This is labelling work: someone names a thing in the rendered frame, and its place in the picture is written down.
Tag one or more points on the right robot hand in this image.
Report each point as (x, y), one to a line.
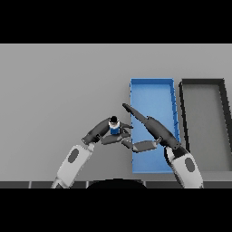
(154, 128)

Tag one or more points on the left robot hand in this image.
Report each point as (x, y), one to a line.
(99, 130)

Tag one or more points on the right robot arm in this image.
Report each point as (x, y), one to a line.
(186, 169)

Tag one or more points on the blue bin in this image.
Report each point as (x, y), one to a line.
(152, 120)

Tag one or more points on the dark grey bin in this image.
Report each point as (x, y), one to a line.
(207, 120)

